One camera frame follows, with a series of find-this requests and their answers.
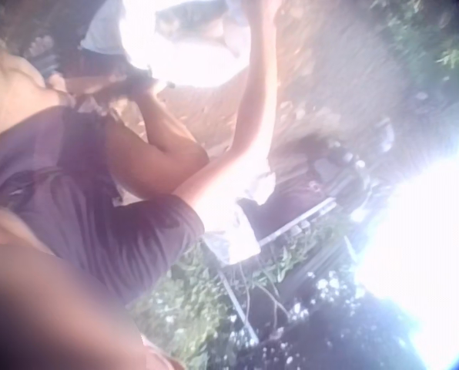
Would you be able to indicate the person's right hand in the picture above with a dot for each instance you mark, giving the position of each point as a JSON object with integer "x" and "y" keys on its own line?
{"x": 269, "y": 13}

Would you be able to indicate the white wash basin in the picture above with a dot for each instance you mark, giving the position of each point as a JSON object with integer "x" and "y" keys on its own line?
{"x": 175, "y": 54}

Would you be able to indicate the person's legs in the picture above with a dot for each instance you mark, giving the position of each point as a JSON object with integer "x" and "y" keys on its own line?
{"x": 169, "y": 140}

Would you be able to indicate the light blue cloth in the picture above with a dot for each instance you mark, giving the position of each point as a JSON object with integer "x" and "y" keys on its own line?
{"x": 100, "y": 36}

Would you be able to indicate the dark bag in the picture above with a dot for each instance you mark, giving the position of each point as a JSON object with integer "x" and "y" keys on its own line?
{"x": 287, "y": 208}

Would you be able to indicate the white crumpled cloth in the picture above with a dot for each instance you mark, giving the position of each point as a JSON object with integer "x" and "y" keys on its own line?
{"x": 242, "y": 227}

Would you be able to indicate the green plants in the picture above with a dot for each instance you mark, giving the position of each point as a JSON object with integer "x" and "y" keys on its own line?
{"x": 191, "y": 304}

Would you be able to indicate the white metal frame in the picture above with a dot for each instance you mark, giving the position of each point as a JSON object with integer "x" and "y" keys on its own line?
{"x": 240, "y": 304}

